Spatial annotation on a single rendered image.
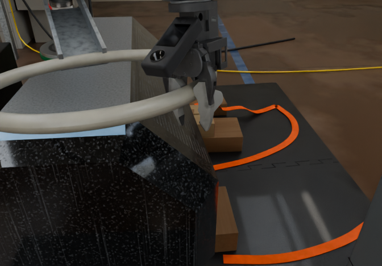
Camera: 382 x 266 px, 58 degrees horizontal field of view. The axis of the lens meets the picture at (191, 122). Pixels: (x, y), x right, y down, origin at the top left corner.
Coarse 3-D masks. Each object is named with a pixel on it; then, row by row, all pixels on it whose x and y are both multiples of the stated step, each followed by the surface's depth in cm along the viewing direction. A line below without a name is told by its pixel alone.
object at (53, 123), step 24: (24, 72) 80; (48, 72) 86; (216, 72) 68; (168, 96) 54; (192, 96) 57; (0, 120) 50; (24, 120) 49; (48, 120) 48; (72, 120) 48; (96, 120) 49; (120, 120) 50
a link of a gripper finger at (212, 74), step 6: (204, 66) 54; (210, 66) 54; (204, 72) 54; (210, 72) 54; (198, 78) 55; (204, 78) 55; (210, 78) 54; (216, 78) 55; (210, 84) 54; (216, 84) 55; (210, 90) 55; (210, 96) 55; (210, 102) 56
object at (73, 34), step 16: (80, 0) 110; (48, 16) 100; (64, 16) 110; (80, 16) 111; (64, 32) 102; (80, 32) 103; (96, 32) 95; (64, 48) 96; (80, 48) 97; (96, 48) 97; (96, 64) 92
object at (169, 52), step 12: (180, 24) 53; (192, 24) 52; (168, 36) 52; (180, 36) 51; (192, 36) 52; (156, 48) 51; (168, 48) 50; (180, 48) 50; (144, 60) 50; (156, 60) 49; (168, 60) 48; (180, 60) 51; (144, 72) 51; (156, 72) 49; (168, 72) 49
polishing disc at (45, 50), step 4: (52, 40) 134; (44, 44) 130; (48, 44) 130; (52, 44) 130; (40, 48) 127; (44, 48) 127; (48, 48) 127; (52, 48) 127; (40, 52) 125; (44, 52) 123; (48, 52) 123; (52, 52) 123; (44, 56) 123; (48, 56) 122; (52, 56) 121; (56, 56) 120
